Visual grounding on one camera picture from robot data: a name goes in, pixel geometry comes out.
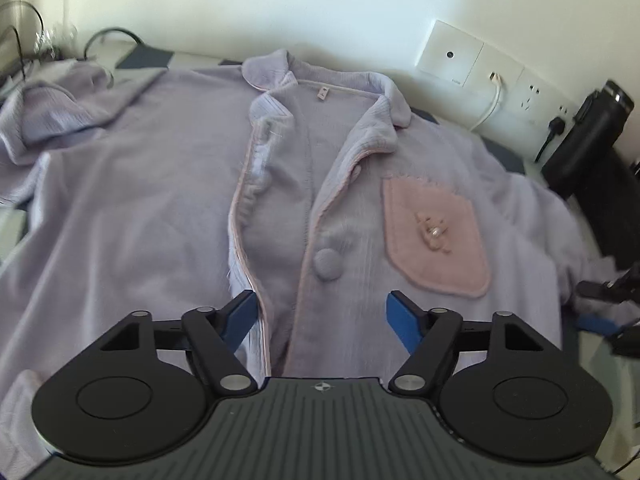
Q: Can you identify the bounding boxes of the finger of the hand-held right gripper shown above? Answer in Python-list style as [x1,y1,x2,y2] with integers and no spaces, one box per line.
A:
[575,267,640,307]
[575,316,640,357]

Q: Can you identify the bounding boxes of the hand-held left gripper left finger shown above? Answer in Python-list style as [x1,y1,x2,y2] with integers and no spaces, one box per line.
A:
[100,289,259,402]

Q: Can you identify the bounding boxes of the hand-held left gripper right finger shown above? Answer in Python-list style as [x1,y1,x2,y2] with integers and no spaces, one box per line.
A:
[386,289,544,402]

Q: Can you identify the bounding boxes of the lilac fleece pajama top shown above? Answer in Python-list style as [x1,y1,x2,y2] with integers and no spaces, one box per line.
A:
[0,49,608,468]

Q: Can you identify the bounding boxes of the black bottle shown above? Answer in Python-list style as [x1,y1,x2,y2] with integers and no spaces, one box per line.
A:
[541,79,637,201]

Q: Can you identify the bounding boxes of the black power plug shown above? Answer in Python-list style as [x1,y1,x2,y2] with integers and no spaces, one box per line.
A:
[534,116,568,163]

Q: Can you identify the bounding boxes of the clear plastic bag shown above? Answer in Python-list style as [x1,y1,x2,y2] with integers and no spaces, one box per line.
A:
[32,22,81,58]

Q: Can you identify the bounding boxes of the white charging cable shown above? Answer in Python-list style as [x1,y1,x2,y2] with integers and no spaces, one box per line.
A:
[469,71,506,133]

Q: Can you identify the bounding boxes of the white wall socket panel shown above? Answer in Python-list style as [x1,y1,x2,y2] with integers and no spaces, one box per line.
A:
[415,19,586,131]

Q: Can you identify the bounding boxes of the thick black cable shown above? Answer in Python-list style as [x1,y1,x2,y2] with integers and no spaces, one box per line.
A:
[82,28,147,61]

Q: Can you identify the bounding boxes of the tangled black cables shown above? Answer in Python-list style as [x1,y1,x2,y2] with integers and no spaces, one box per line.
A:
[0,0,48,81]

